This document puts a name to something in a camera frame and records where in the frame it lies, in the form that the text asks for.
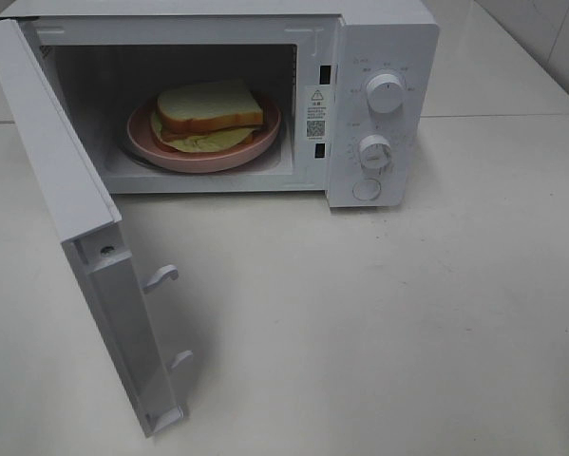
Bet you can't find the white microwave door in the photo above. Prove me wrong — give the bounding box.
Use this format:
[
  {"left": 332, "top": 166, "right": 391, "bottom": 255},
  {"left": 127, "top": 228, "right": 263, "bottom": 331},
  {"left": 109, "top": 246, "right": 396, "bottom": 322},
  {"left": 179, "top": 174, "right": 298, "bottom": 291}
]
[{"left": 0, "top": 19, "right": 184, "bottom": 436}]

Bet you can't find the sandwich with lettuce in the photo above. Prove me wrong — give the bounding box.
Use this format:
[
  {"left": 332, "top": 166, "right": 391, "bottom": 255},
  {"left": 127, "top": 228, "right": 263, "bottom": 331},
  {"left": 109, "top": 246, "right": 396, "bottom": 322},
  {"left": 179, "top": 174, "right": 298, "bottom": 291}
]
[{"left": 149, "top": 79, "right": 264, "bottom": 153}]

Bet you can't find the white lower timer knob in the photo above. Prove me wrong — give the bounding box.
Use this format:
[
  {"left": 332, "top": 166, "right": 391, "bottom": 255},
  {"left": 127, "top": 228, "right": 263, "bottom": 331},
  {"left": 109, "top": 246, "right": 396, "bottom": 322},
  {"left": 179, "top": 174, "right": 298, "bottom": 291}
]
[{"left": 358, "top": 134, "right": 391, "bottom": 170}]

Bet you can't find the white microwave oven body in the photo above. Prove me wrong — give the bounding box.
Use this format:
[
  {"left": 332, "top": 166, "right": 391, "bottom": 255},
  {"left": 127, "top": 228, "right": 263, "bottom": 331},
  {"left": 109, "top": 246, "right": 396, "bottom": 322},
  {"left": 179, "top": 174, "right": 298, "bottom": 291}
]
[{"left": 0, "top": 1, "right": 439, "bottom": 216}]

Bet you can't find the white upper power knob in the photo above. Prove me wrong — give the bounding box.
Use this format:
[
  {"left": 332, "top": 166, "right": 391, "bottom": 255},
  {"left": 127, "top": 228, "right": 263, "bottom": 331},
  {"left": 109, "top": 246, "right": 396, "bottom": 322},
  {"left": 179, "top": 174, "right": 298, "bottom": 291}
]
[{"left": 365, "top": 71, "right": 406, "bottom": 114}]

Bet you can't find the round white door button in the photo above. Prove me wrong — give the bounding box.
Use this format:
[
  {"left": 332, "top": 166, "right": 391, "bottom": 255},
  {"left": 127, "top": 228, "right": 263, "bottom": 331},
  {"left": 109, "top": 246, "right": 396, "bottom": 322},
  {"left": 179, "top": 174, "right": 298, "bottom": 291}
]
[{"left": 352, "top": 179, "right": 381, "bottom": 201}]

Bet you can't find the pink round plate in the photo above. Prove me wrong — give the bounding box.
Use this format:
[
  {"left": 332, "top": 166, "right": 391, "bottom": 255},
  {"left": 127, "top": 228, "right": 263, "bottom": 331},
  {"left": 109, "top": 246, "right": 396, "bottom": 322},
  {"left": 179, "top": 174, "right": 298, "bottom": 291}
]
[{"left": 126, "top": 94, "right": 282, "bottom": 174}]

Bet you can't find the white warning label sticker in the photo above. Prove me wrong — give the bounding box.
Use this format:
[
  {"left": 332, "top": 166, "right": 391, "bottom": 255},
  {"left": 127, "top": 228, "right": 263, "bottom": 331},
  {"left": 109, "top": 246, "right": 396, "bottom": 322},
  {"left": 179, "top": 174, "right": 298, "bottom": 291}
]
[{"left": 303, "top": 85, "right": 331, "bottom": 142}]

